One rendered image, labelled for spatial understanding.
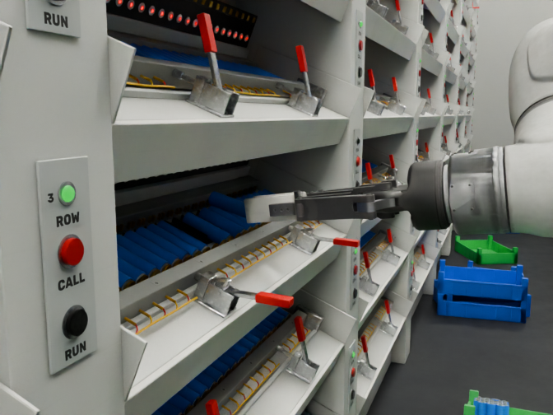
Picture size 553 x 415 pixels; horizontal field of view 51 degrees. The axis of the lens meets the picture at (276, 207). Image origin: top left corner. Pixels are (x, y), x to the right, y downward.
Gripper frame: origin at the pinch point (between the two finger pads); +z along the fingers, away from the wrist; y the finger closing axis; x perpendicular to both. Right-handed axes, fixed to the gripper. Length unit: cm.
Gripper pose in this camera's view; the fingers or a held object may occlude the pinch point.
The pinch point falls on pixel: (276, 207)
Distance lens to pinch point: 69.7
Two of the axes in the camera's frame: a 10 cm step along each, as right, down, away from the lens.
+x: 1.2, 9.9, 1.0
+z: -9.1, 0.7, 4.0
